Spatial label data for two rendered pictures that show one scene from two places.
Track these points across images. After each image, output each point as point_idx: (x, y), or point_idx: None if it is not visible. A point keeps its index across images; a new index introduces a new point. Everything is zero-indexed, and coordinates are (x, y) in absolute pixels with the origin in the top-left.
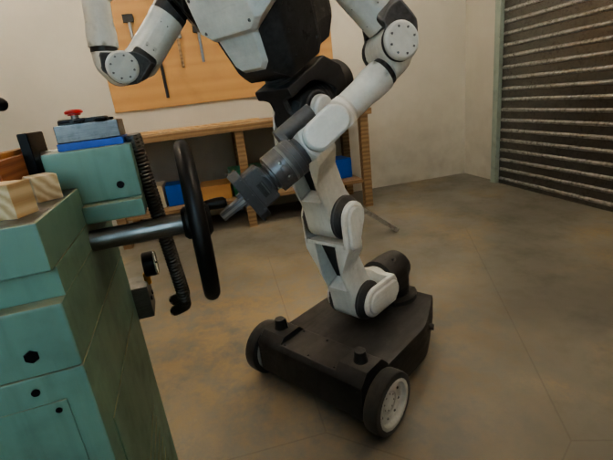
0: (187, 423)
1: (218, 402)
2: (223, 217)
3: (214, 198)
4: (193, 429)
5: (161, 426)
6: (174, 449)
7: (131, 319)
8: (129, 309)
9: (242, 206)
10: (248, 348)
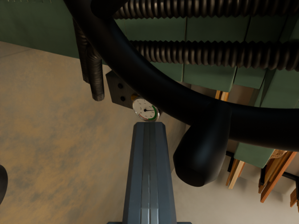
0: (29, 99)
1: (11, 122)
2: (150, 122)
3: (226, 149)
4: (21, 94)
5: (35, 10)
6: (20, 42)
7: (125, 26)
8: (135, 33)
9: (130, 199)
10: (2, 172)
